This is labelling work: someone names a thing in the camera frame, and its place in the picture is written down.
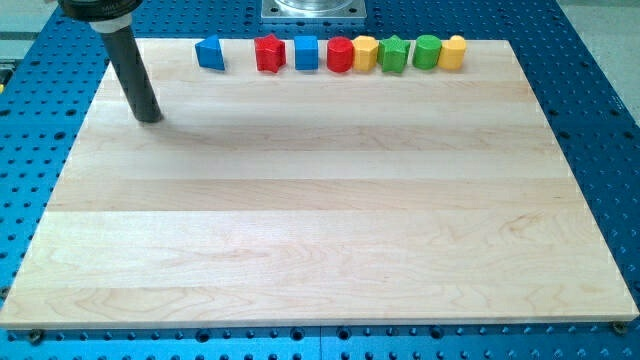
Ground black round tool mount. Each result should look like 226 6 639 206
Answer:
57 0 143 34

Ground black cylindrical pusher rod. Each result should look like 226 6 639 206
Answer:
101 26 162 123

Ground blue triangle block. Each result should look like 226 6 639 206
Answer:
195 35 225 71

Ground red star block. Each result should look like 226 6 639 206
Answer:
254 34 286 73

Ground blue cube block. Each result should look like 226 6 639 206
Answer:
294 35 319 71

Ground red cylinder block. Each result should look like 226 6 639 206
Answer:
326 36 354 73

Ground light wooden board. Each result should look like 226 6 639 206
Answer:
1 39 638 329

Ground yellow hexagon block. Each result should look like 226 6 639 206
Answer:
352 35 379 72

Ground green star block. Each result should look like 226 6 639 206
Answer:
377 35 411 73

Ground left board clamp screw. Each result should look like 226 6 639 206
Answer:
26 329 46 346

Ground board clamp screw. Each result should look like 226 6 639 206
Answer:
610 321 628 336
26 329 46 346

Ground green cylinder block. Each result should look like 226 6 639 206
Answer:
412 35 442 70

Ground yellow heart block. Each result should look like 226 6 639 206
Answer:
437 35 467 70

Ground right board clamp screw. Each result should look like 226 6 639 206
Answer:
610 321 628 336

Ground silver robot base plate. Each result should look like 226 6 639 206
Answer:
261 0 367 20

